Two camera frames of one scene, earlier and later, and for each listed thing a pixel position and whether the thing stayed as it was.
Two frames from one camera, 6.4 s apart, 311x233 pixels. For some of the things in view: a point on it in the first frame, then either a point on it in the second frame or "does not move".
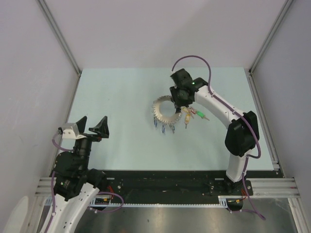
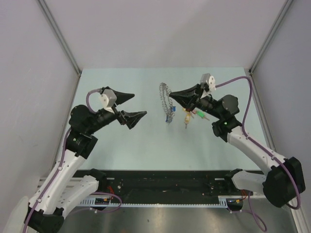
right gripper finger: [178, 109] -> [193, 91]
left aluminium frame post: [51, 19] does not move
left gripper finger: [81, 124] -> [121, 97]
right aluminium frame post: [270, 36] does not move
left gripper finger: [101, 128] -> [132, 118]
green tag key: [201, 115] does not move
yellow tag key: [187, 120] does not move
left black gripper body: [92, 137] -> [118, 114]
